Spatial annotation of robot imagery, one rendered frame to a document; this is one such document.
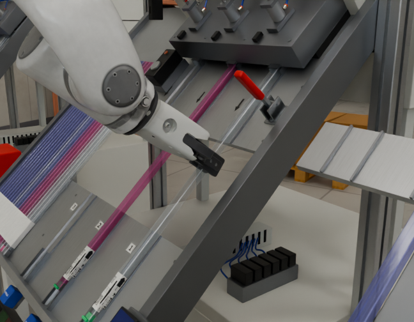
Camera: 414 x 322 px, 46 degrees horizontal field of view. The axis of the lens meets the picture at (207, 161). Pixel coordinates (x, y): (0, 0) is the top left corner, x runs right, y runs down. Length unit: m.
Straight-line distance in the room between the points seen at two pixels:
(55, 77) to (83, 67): 0.08
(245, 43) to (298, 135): 0.20
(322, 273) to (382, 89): 0.46
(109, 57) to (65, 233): 0.46
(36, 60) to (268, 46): 0.38
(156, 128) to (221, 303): 0.47
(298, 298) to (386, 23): 0.55
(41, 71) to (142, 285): 0.32
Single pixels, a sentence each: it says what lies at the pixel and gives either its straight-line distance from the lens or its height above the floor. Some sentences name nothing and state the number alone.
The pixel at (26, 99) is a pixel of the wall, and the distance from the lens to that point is 5.69.
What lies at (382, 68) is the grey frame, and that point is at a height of 1.08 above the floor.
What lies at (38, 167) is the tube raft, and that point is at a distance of 1.14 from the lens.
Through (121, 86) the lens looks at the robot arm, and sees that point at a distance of 0.53.
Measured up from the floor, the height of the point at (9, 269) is 0.73.
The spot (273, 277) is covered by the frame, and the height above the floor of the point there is 0.65.
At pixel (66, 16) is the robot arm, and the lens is 0.51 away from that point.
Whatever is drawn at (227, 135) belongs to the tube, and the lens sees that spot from 0.77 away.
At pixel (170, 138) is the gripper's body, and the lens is 0.65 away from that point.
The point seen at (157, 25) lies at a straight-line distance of 1.29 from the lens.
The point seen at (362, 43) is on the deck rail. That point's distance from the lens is 0.83.
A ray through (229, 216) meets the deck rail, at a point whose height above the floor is 0.90.
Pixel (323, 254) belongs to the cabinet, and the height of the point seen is 0.62.
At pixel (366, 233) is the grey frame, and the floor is 0.79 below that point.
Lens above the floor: 1.15
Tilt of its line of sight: 16 degrees down
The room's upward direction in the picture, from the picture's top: straight up
